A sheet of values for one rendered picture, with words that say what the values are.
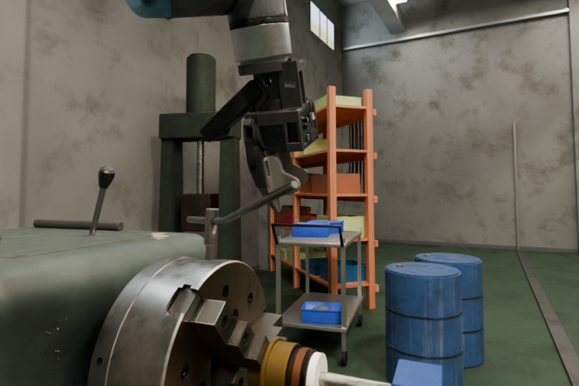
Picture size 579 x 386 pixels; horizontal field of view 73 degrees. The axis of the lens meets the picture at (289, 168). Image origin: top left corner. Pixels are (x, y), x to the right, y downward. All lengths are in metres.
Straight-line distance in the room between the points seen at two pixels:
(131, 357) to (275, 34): 0.45
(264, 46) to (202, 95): 3.94
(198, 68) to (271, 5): 4.02
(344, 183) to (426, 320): 2.17
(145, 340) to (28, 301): 0.15
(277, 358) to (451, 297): 2.34
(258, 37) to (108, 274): 0.43
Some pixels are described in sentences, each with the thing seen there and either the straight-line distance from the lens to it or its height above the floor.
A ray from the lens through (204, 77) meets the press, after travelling 4.48.
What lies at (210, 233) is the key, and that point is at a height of 1.28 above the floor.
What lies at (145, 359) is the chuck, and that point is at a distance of 0.59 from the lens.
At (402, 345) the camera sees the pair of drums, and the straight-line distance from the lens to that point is 2.96.
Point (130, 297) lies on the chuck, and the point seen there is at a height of 1.20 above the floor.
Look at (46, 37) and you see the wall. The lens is 4.33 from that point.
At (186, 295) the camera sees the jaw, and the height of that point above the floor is 1.20.
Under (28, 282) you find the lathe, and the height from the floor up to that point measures 1.24.
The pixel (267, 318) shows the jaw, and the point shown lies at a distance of 0.77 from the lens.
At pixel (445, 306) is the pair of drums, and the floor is 0.59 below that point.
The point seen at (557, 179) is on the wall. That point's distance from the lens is 10.18.
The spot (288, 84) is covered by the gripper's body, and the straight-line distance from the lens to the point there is 0.50.
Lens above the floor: 1.35
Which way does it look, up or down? 3 degrees up
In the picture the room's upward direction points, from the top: straight up
